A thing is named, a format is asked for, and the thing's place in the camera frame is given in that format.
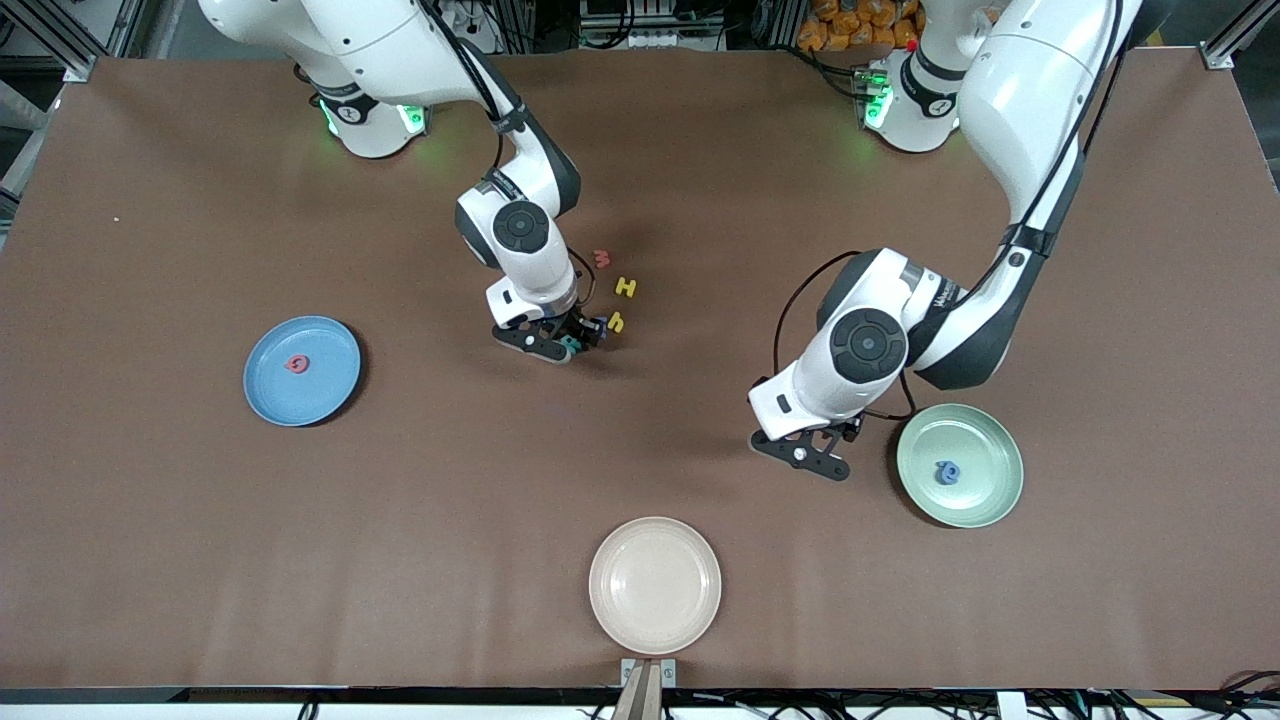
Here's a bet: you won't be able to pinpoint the green plate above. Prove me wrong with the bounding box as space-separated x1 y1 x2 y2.
896 403 1025 529

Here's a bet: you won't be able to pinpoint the beige plate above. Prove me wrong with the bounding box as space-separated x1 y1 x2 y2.
588 516 723 657

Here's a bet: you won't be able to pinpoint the blue plate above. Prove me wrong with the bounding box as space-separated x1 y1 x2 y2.
243 315 362 428

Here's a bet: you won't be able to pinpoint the brown table cover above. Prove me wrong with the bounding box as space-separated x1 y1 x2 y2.
0 48 1280 691

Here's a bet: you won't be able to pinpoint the white ventilated equipment box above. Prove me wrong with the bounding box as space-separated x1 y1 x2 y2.
578 0 729 51

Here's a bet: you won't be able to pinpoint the orange snack packets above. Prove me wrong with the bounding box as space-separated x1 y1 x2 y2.
797 0 921 53

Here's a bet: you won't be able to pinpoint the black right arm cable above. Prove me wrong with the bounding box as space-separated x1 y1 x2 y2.
425 0 601 306

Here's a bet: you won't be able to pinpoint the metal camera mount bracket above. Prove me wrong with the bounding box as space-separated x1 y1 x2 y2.
612 658 679 720

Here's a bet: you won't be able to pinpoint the aluminium frame post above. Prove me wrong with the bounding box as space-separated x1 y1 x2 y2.
1203 0 1280 71
0 0 151 83

